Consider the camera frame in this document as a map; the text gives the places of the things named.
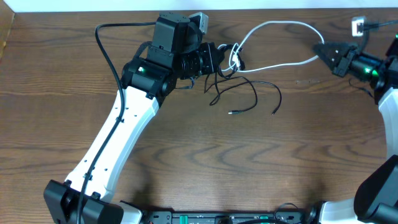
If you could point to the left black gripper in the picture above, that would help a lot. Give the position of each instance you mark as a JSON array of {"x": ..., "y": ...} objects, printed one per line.
[{"x": 207, "y": 51}]

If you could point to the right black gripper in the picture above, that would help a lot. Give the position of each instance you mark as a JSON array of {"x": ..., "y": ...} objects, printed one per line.
[{"x": 341, "y": 63}]

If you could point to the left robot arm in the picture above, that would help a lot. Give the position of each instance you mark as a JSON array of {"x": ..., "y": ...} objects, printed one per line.
[{"x": 176, "y": 51}]

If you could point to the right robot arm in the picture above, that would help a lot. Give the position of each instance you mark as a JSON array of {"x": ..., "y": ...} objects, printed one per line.
[{"x": 375, "y": 200}]

